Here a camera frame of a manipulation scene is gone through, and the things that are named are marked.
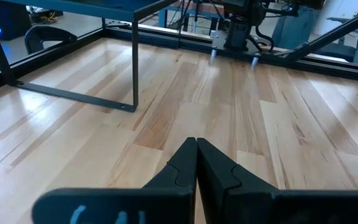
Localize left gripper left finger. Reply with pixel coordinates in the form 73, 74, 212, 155
31, 137, 198, 224

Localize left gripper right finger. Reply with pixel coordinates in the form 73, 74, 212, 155
196, 138, 358, 224

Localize black metal riser shelf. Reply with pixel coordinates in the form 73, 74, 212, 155
0, 0, 180, 113

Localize dark office chair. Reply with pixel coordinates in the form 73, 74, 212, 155
317, 42, 357, 63

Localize black rounded chair back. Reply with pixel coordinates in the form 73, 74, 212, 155
24, 24, 78, 55

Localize black computer tower with lights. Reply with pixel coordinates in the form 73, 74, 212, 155
0, 0, 32, 41

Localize black aluminium table frame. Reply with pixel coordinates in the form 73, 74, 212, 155
0, 23, 358, 96

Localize black diagonal frame strut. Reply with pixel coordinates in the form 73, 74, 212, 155
277, 4, 358, 63

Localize tangled floor cables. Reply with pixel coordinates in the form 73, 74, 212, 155
26, 6, 63, 25

